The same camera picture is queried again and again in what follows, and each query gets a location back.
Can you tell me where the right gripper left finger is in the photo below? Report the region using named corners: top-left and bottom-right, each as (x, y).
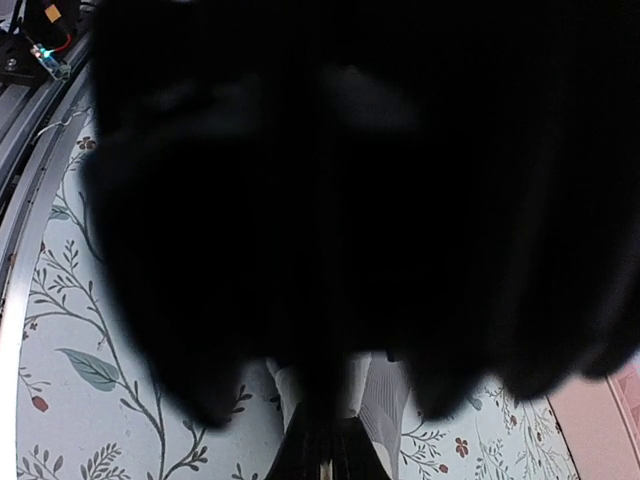
top-left (267, 401), bottom-right (325, 480)

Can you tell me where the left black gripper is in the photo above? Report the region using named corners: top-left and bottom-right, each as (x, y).
top-left (81, 1), bottom-right (639, 427)

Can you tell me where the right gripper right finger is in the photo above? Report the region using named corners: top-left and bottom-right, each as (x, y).
top-left (331, 417), bottom-right (390, 480)

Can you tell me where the grey underwear cream waistband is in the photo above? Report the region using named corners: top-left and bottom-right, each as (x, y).
top-left (267, 354), bottom-right (409, 479)

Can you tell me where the floral table cloth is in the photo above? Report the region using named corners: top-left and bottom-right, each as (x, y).
top-left (2, 121), bottom-right (578, 479)

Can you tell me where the pink divided organizer box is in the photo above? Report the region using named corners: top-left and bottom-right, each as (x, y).
top-left (549, 356), bottom-right (639, 480)

